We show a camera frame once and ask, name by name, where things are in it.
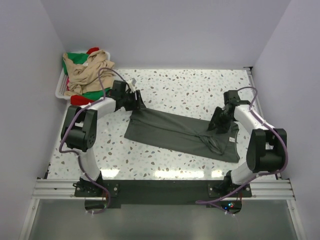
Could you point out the dark grey t shirt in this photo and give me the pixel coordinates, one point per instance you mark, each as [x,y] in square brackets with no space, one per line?
[183,134]

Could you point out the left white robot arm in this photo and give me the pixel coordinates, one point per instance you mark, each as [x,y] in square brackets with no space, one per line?
[79,133]

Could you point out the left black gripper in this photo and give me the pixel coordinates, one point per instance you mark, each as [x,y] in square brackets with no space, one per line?
[137,104]

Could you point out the green t shirt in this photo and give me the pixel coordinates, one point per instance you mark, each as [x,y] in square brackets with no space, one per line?
[82,60]

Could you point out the red t shirt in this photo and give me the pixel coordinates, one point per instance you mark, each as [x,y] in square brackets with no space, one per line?
[79,100]

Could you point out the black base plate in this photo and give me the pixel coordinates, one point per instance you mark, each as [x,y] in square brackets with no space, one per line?
[113,194]

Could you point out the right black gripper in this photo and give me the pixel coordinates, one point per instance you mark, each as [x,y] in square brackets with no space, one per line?
[222,128]

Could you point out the white plastic basket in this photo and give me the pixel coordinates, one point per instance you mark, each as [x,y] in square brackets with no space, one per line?
[62,86]

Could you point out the aluminium frame rail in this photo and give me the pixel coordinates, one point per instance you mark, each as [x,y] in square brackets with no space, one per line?
[58,189]

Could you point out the beige t shirt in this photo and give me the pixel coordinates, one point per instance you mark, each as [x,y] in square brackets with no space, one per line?
[90,75]

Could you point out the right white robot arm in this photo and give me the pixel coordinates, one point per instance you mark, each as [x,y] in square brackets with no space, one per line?
[267,152]

